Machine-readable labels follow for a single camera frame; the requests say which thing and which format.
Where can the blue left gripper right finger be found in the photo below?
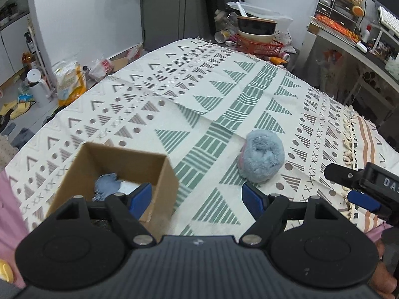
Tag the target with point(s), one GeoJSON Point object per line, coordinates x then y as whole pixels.
{"type": "Point", "coordinates": [254, 200]}

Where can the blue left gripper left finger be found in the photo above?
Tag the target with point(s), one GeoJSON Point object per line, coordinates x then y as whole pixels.
{"type": "Point", "coordinates": [139, 200]}

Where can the grey-blue plush toy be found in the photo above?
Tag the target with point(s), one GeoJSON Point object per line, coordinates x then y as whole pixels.
{"type": "Point", "coordinates": [261, 156]}

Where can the person's right hand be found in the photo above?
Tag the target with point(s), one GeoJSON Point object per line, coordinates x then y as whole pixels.
{"type": "Point", "coordinates": [383, 282]}

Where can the brown cardboard box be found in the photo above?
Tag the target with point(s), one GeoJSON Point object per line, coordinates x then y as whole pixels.
{"type": "Point", "coordinates": [133, 168]}

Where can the small grey plush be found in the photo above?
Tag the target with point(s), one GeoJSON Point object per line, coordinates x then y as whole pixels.
{"type": "Point", "coordinates": [106, 185]}

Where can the patterned white fringed blanket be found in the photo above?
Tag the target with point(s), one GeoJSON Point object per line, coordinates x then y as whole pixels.
{"type": "Point", "coordinates": [196, 102]}

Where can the pink bed sheet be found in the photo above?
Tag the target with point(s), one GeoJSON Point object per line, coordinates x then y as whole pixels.
{"type": "Point", "coordinates": [13, 228]}

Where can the white desk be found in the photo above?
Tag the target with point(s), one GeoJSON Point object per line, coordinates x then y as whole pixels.
{"type": "Point", "coordinates": [316, 29]}

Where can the yellow white plastic bag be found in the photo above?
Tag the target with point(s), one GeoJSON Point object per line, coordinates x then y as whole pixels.
{"type": "Point", "coordinates": [70, 81]}

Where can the white red plastic bag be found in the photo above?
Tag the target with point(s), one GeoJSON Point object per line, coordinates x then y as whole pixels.
{"type": "Point", "coordinates": [101, 69]}

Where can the white round kettle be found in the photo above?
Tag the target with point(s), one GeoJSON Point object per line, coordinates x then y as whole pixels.
{"type": "Point", "coordinates": [38, 87]}

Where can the yellow slippers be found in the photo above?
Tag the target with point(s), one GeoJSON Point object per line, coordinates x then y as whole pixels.
{"type": "Point", "coordinates": [14, 109]}

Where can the red plastic basket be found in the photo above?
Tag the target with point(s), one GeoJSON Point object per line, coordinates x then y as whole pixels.
{"type": "Point", "coordinates": [271, 49]}

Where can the white keyboard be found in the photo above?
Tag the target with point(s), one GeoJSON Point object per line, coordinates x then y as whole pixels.
{"type": "Point", "coordinates": [389, 20]}

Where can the dark bowl with rim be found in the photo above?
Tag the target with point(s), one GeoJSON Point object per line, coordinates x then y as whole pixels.
{"type": "Point", "coordinates": [256, 29]}

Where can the grey drawer organizer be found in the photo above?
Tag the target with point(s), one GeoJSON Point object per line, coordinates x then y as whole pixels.
{"type": "Point", "coordinates": [344, 12]}

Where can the dark grey wardrobe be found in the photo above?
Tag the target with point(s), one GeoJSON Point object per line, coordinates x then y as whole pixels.
{"type": "Point", "coordinates": [166, 21]}

